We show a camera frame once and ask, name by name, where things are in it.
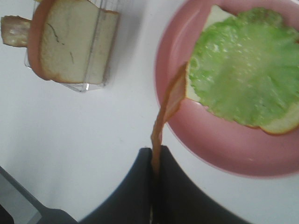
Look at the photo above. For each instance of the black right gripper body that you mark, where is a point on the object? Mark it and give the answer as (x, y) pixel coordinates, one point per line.
(24, 208)

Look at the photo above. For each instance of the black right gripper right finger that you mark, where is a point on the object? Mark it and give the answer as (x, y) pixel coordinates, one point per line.
(179, 201)

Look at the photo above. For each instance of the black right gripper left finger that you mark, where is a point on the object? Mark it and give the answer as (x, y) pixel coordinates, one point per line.
(130, 203)

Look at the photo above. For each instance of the bacon strip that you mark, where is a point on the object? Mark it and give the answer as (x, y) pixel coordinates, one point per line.
(175, 93)
(14, 31)

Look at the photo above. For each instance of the green lettuce leaf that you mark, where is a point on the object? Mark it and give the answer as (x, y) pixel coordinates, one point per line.
(243, 65)

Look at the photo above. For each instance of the bread slice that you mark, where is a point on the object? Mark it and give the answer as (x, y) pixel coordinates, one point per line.
(74, 44)
(280, 123)

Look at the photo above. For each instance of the pink round plate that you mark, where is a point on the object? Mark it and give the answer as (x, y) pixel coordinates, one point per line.
(223, 144)

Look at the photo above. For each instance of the left clear plastic tray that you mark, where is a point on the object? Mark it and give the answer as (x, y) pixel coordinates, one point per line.
(88, 84)

